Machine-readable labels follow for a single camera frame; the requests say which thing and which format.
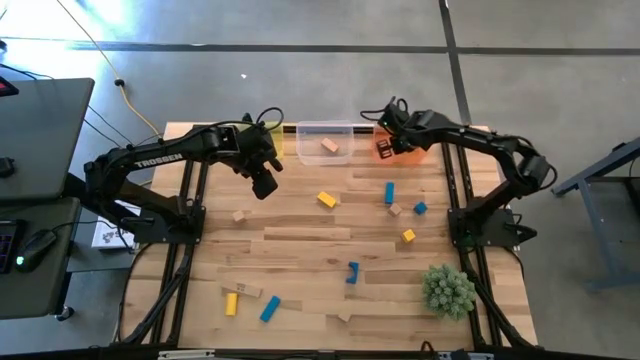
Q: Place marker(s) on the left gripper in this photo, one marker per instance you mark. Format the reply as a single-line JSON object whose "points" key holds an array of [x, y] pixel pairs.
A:
{"points": [[252, 150]]}

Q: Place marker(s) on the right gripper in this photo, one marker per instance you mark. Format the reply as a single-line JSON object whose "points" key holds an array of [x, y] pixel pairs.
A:
{"points": [[402, 137]]}

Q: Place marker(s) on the plain wooden cube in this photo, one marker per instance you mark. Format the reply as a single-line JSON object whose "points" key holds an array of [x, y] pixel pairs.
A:
{"points": [[239, 216], [395, 209]]}

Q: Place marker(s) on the blue rectangular block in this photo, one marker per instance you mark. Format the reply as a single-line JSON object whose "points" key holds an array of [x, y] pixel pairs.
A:
{"points": [[389, 193]]}

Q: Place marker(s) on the plain wooden rectangular block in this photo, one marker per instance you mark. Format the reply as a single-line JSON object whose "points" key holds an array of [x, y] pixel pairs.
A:
{"points": [[329, 145]]}

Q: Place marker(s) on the yellow rectangular block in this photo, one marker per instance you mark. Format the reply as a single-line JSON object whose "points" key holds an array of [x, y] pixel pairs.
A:
{"points": [[231, 304], [326, 199]]}

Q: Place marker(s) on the blue cube block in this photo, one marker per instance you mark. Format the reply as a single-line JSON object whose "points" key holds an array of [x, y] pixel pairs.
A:
{"points": [[420, 208]]}

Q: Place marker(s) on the yellow cube block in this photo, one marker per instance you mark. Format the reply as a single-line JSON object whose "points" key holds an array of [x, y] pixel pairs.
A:
{"points": [[408, 235]]}

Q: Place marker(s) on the long printed wooden block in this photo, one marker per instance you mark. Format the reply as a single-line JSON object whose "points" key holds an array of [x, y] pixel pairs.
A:
{"points": [[242, 288]]}

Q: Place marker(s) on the long blue block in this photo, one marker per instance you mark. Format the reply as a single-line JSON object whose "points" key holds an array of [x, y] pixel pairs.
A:
{"points": [[270, 308]]}

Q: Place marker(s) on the blue arch block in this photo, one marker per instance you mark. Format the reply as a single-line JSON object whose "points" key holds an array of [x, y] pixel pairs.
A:
{"points": [[352, 272]]}

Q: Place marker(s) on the wooden triangle block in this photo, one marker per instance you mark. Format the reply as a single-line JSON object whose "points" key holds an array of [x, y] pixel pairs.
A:
{"points": [[344, 316]]}

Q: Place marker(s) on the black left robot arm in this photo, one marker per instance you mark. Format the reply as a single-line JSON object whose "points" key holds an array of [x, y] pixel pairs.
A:
{"points": [[160, 156]]}

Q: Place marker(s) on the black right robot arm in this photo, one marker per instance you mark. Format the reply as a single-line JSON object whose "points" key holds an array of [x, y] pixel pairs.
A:
{"points": [[475, 137]]}

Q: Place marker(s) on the translucent orange plastic bin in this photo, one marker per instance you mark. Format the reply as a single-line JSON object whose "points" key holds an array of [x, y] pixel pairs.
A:
{"points": [[412, 156]]}

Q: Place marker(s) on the clear plastic bin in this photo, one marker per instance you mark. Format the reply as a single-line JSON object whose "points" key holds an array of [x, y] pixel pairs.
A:
{"points": [[315, 156]]}

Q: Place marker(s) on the green artificial plant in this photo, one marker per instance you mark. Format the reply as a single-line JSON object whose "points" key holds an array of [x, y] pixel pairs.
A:
{"points": [[449, 292]]}

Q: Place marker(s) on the white printed paper sheet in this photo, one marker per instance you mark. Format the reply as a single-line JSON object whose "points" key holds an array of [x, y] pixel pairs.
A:
{"points": [[107, 235]]}

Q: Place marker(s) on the dark grey desk panel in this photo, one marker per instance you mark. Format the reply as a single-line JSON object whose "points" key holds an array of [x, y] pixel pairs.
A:
{"points": [[45, 140]]}

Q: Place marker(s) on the black desk foot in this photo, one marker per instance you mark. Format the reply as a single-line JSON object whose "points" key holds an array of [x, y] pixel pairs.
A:
{"points": [[65, 313]]}

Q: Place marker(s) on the black computer mouse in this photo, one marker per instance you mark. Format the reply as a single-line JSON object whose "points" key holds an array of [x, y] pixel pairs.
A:
{"points": [[35, 247]]}

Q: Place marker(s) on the black desk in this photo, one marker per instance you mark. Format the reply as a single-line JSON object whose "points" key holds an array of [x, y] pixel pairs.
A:
{"points": [[35, 290]]}

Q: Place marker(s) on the small black desk device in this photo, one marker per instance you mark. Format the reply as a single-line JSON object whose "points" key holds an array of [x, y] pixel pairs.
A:
{"points": [[5, 166]]}

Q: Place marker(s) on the backlit black keyboard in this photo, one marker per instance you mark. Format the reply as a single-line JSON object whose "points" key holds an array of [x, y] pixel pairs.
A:
{"points": [[7, 245]]}

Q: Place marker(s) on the black device with red light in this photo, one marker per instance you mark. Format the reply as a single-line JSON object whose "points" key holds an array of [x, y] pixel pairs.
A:
{"points": [[6, 87]]}

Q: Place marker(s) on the black aluminium table frame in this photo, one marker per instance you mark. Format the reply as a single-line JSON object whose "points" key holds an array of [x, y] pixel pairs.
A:
{"points": [[290, 129]]}

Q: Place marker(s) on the black frame bracket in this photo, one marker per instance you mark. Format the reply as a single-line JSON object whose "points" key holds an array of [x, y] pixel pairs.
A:
{"points": [[246, 118]]}

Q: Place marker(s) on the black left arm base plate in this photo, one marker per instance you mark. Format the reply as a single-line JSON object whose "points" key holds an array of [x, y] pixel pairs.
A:
{"points": [[150, 232]]}

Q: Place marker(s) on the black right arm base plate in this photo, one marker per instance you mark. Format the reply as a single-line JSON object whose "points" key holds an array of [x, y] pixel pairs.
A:
{"points": [[500, 230]]}

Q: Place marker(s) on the silver metal bracket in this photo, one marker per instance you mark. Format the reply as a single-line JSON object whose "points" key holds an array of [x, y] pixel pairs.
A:
{"points": [[186, 354], [465, 356]]}

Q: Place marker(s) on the blue-grey metal table frame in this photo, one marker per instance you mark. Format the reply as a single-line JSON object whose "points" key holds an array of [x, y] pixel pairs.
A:
{"points": [[600, 235]]}

